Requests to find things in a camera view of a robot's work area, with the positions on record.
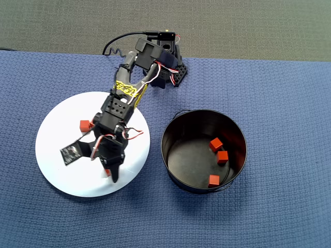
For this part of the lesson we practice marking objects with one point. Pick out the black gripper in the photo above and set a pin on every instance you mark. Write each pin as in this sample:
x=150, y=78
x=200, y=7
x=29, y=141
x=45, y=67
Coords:
x=111, y=154

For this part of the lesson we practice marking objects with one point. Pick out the red cube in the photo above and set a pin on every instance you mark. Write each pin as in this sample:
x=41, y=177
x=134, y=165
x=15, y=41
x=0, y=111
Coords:
x=107, y=173
x=213, y=180
x=91, y=125
x=216, y=144
x=222, y=157
x=84, y=125

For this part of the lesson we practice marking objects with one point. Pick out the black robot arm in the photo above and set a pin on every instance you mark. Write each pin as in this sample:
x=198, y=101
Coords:
x=116, y=108

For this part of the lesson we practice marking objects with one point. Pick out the white round plate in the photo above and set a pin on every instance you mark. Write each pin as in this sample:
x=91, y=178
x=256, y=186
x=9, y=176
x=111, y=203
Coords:
x=57, y=180

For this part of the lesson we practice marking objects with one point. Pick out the black metal bucket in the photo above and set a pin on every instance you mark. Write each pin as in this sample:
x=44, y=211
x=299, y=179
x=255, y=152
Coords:
x=186, y=165

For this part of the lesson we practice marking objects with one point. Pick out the yellow black tape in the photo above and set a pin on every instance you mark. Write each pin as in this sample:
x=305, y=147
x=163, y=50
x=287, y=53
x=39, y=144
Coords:
x=126, y=89

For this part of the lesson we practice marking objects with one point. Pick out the blue waffle cloth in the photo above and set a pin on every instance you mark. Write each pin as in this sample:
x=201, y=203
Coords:
x=258, y=129

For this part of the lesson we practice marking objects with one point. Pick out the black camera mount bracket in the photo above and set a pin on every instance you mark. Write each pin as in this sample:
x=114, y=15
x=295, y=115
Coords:
x=85, y=148

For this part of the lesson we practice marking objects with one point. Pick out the small camera circuit board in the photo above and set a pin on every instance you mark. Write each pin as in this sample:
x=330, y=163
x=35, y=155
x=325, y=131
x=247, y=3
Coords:
x=70, y=153

